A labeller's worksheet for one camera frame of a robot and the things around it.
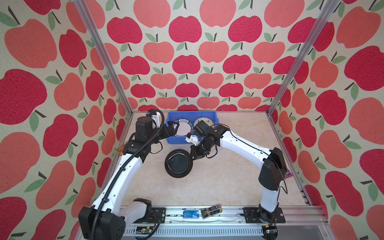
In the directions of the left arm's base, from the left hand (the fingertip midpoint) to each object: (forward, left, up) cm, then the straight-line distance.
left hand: (175, 126), depth 74 cm
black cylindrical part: (-33, -18, -27) cm, 46 cm away
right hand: (-10, -8, -14) cm, 19 cm away
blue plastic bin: (+31, +6, -24) cm, 39 cm away
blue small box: (-34, -7, -26) cm, 44 cm away
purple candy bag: (-15, -65, -27) cm, 72 cm away
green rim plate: (+5, -4, -7) cm, 10 cm away
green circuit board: (-40, +16, -31) cm, 53 cm away
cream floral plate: (+26, -19, -24) cm, 40 cm away
